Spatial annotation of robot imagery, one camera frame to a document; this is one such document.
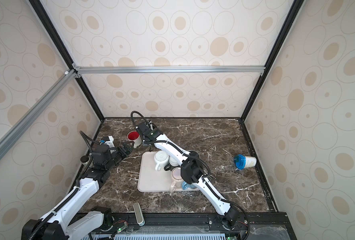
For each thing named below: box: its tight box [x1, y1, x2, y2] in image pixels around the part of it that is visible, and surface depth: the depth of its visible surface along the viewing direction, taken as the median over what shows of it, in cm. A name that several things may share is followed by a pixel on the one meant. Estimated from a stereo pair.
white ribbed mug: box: [154, 150, 169, 171], surface depth 89 cm
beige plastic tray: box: [137, 151, 200, 192], surface depth 91 cm
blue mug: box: [181, 181, 197, 190], surface depth 84 cm
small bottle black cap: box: [80, 155, 90, 166], surface depth 88 cm
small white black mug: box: [164, 156, 181, 171], surface depth 89 cm
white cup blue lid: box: [233, 154, 257, 170], surface depth 91 cm
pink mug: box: [169, 167, 184, 193], surface depth 79 cm
